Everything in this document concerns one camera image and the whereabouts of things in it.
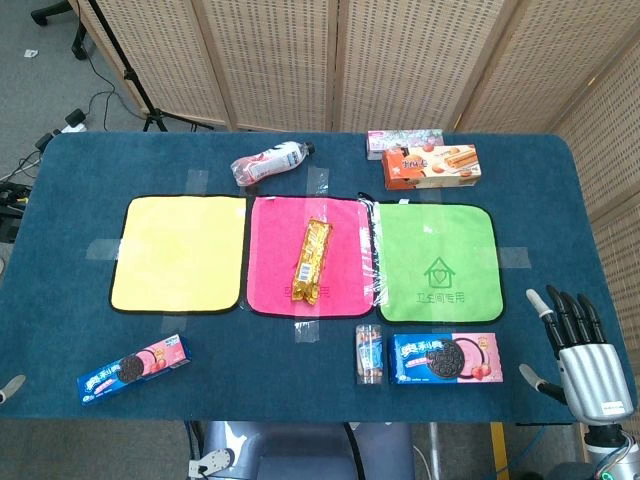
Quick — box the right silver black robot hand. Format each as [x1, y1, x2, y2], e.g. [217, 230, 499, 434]
[518, 284, 635, 426]

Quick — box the green cloth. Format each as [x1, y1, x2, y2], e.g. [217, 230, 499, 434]
[370, 200, 506, 325]

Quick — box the gold snack bar wrapper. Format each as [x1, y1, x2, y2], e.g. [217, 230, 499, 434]
[291, 216, 334, 306]

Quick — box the black floor cable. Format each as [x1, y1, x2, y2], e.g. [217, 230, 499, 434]
[0, 47, 146, 184]

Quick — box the robot base body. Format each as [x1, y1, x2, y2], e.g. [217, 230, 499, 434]
[187, 420, 416, 480]

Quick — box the blue table cover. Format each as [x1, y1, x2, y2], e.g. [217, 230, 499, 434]
[0, 130, 637, 425]

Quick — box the clear cylindrical snack tube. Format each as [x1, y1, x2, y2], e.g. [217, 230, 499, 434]
[355, 324, 386, 386]

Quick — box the plastic drink bottle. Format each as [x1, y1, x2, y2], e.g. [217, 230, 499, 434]
[230, 140, 316, 188]

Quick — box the pink cloth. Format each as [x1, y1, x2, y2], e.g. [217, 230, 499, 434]
[245, 194, 377, 319]

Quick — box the black tripod stand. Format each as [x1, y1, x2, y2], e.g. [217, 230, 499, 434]
[87, 0, 216, 133]

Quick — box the yellow cloth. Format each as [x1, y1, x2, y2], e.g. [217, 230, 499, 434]
[108, 194, 248, 316]

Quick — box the pink white snack box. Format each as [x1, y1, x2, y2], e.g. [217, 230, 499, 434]
[366, 128, 445, 161]

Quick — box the slim blue Oreo box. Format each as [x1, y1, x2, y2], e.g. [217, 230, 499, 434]
[76, 334, 193, 406]

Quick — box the black office chair base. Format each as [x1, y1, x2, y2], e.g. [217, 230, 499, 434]
[30, 0, 90, 61]

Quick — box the wide blue Oreo box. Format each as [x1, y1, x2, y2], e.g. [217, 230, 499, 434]
[388, 332, 504, 386]

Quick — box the white power strip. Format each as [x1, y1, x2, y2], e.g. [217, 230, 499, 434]
[53, 108, 89, 135]

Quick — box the orange egg roll box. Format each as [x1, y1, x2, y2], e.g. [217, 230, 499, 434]
[381, 144, 483, 192]

